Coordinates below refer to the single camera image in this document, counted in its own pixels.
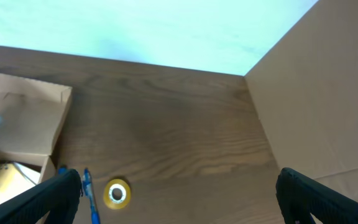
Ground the brown cardboard panel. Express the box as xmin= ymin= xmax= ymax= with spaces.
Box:
xmin=246 ymin=0 xmax=358 ymax=202

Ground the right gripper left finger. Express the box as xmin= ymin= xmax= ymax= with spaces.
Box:
xmin=0 ymin=169 xmax=83 ymax=224

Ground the yellow sticky note pad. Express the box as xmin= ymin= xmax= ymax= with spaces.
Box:
xmin=0 ymin=162 xmax=40 ymax=204

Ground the open cardboard box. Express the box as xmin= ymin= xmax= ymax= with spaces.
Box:
xmin=0 ymin=73 xmax=72 ymax=184

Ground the blue ballpoint pen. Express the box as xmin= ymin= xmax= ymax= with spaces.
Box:
xmin=82 ymin=168 xmax=101 ymax=224

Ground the blue and white marker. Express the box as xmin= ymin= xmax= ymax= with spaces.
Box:
xmin=58 ymin=167 xmax=67 ymax=175

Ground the small yellow tape roll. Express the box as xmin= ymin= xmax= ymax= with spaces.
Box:
xmin=103 ymin=179 xmax=132 ymax=210

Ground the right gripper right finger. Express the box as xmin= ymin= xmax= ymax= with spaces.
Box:
xmin=275 ymin=167 xmax=358 ymax=224

